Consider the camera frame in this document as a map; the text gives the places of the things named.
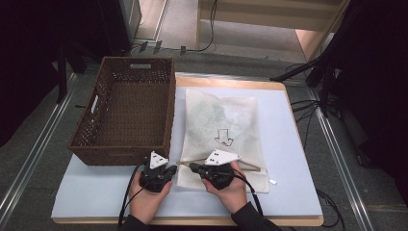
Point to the black metal stand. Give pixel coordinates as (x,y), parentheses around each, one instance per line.
(320,61)

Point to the dark curtain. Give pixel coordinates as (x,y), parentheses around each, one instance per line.
(378,80)
(25,48)

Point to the white table mat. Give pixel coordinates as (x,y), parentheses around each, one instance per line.
(288,128)

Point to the person's right hand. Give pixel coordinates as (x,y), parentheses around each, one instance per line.
(232,197)

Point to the metal floor rail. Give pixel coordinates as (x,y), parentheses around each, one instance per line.
(32,160)
(333,141)

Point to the pale wooden shelf frame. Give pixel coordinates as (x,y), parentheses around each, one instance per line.
(256,12)

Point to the person's left hand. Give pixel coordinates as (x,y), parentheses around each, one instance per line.
(147,203)

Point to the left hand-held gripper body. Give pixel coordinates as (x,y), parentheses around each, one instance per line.
(155,178)

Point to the dark cabinet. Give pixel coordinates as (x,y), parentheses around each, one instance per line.
(115,25)

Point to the black stand legs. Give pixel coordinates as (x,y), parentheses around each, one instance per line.
(62,73)

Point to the wooden table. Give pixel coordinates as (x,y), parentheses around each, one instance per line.
(224,84)

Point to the brown woven basket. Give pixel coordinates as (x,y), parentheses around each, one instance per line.
(93,150)

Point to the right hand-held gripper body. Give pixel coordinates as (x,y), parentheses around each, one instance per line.
(219,174)

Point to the cream mesh laundry bag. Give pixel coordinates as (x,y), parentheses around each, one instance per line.
(243,141)

